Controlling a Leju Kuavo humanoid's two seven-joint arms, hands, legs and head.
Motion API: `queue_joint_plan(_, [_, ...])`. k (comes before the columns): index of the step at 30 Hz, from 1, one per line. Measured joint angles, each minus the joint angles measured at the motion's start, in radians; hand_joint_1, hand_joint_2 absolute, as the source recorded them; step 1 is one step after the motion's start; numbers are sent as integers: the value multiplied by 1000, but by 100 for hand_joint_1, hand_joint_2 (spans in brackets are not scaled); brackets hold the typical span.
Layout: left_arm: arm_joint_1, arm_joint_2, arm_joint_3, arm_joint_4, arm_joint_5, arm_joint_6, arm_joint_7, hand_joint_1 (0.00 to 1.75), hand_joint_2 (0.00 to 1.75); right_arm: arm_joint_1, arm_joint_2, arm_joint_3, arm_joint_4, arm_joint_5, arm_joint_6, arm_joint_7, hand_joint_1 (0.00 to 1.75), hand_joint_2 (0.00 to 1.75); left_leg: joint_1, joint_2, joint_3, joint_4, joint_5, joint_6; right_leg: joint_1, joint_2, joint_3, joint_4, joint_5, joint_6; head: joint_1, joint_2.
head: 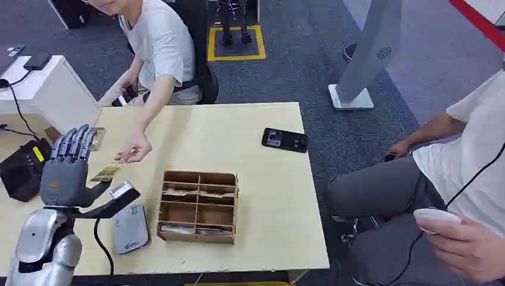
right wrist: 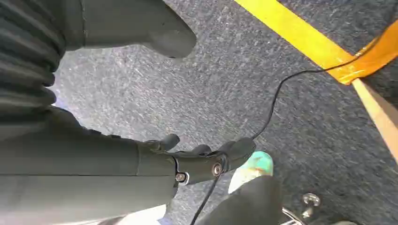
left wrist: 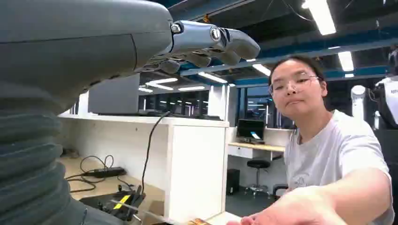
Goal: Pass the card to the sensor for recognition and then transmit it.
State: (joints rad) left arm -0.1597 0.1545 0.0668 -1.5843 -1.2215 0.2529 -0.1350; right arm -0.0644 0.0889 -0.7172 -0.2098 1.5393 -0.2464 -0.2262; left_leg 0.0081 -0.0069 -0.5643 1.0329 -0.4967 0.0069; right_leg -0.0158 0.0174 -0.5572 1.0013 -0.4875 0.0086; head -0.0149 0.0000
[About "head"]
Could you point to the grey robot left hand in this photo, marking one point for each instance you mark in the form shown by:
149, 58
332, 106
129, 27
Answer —
63, 181

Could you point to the person's left hand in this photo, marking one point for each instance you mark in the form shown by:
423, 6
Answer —
136, 148
465, 248

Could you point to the gold printed card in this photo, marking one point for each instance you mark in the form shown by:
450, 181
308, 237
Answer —
104, 173

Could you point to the white handheld remote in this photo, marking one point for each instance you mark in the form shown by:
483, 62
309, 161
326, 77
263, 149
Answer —
434, 215

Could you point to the black device with yellow label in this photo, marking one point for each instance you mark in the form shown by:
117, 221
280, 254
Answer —
21, 173

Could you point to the brown cardboard piece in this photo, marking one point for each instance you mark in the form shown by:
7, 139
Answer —
52, 133

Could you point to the small dark phone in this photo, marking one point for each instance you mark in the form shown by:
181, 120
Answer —
129, 94

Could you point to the pale cards in box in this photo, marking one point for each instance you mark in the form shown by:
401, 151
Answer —
177, 229
189, 193

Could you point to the grey flat device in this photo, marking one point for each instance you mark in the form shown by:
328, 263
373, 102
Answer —
130, 231

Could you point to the person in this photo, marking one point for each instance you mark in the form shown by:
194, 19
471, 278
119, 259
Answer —
461, 158
161, 43

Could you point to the white cabinet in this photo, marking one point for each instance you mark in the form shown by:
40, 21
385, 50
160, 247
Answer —
47, 90

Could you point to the wooden compartment box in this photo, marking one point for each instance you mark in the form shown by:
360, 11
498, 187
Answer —
197, 235

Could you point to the black office chair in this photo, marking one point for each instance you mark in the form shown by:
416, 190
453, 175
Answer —
203, 47

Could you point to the black power adapter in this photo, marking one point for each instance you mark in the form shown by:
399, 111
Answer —
37, 60

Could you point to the dark laptop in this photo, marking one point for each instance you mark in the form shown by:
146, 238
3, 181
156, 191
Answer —
8, 55

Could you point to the black smartphone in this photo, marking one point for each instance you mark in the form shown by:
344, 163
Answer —
285, 140

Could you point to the black cabinet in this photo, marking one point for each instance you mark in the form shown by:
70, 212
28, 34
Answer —
73, 12

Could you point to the black robot legs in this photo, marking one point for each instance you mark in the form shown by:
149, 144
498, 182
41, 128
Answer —
227, 23

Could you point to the grey stand with white base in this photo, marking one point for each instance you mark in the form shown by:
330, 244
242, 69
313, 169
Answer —
371, 43

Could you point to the dark shoe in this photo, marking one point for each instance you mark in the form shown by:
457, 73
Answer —
349, 52

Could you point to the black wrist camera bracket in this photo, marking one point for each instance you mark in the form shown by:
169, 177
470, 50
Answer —
118, 199

